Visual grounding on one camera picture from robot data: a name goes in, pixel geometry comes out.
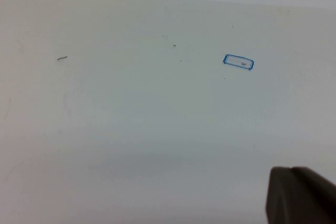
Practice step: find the small dark fibre scrap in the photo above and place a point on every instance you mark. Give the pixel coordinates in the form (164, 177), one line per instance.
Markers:
(62, 58)

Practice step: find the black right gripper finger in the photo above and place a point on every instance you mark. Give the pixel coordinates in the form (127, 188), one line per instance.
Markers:
(302, 197)

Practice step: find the blue outlined rectangular sticker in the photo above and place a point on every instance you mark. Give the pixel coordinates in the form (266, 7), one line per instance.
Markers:
(237, 62)

